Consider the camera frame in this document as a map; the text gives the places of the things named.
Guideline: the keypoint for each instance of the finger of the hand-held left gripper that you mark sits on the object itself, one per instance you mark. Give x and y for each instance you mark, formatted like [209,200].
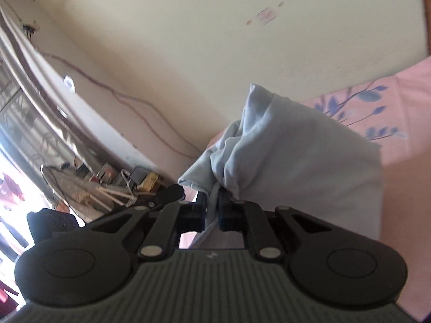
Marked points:
[171,193]

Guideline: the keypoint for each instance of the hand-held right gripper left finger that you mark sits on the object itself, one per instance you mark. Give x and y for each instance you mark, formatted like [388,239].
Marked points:
[195,218]

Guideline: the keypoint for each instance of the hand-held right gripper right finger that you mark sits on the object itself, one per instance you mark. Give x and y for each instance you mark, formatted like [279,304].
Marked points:
[229,218]

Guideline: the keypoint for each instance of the light blue garment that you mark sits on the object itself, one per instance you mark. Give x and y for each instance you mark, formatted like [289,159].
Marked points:
[296,154]

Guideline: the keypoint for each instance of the yellow box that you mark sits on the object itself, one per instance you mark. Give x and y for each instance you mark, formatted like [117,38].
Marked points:
[150,181]

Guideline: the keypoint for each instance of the red hanging clothing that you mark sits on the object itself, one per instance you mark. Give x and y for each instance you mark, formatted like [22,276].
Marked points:
[10,190]

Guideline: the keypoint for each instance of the wooden sticks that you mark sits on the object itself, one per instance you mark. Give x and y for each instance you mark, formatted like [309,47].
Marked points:
[114,195]

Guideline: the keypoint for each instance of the grey curtain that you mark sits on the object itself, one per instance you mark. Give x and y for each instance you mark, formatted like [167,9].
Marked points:
[33,84]

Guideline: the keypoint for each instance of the pink floral bedsheet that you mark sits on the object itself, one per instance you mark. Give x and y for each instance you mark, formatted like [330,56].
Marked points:
[404,124]

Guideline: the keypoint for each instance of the clear wall hook sticker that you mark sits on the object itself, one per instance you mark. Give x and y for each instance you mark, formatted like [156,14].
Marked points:
[267,15]

